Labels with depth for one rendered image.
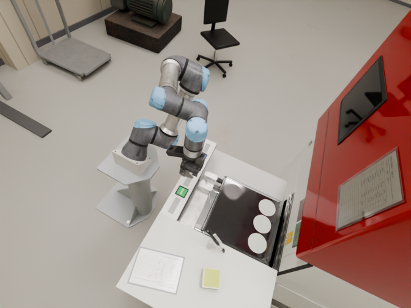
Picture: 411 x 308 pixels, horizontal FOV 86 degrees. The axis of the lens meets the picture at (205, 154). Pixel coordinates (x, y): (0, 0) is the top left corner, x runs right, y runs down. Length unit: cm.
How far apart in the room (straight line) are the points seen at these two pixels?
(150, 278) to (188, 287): 16
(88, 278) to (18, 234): 70
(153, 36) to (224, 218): 305
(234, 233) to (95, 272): 126
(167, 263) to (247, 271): 37
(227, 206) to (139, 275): 55
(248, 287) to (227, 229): 28
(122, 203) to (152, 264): 121
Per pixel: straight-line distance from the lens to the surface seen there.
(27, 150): 283
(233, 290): 114
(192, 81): 115
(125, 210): 220
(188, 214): 125
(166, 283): 109
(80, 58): 356
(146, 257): 111
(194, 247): 112
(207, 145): 140
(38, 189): 254
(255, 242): 127
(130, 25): 400
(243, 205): 132
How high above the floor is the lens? 206
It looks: 55 degrees down
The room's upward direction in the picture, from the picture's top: 16 degrees clockwise
